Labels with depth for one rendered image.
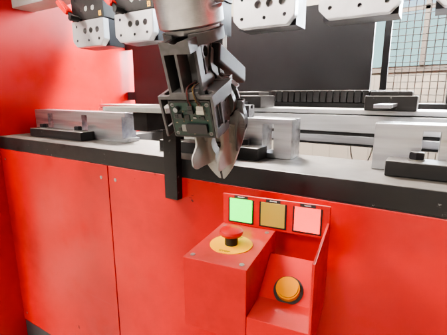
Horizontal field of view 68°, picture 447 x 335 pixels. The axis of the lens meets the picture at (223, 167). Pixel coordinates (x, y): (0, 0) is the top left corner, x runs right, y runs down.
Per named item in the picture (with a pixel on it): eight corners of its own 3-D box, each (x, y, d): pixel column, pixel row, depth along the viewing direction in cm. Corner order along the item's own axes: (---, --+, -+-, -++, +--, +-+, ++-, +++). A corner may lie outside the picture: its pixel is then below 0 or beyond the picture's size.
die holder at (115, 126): (37, 133, 132) (34, 109, 130) (51, 131, 137) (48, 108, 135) (126, 143, 106) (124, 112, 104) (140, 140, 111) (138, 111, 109)
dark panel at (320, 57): (136, 119, 175) (131, 30, 166) (138, 118, 177) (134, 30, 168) (365, 131, 118) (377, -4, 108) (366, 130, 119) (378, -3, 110)
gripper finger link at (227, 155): (210, 195, 46) (199, 135, 42) (225, 173, 51) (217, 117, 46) (231, 197, 45) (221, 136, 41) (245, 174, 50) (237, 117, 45)
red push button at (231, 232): (215, 250, 55) (215, 230, 54) (225, 240, 58) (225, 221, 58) (237, 254, 53) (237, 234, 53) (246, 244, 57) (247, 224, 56)
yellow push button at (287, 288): (275, 301, 54) (273, 295, 52) (280, 279, 56) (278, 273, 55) (298, 307, 52) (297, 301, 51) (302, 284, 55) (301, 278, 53)
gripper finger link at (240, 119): (215, 150, 47) (205, 92, 43) (220, 144, 49) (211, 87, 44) (247, 152, 46) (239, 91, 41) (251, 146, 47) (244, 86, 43)
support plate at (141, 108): (102, 111, 72) (102, 106, 72) (179, 107, 94) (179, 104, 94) (165, 113, 63) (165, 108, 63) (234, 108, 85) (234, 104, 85)
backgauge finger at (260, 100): (200, 109, 96) (199, 91, 95) (243, 106, 118) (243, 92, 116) (236, 110, 90) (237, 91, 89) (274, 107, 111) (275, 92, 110)
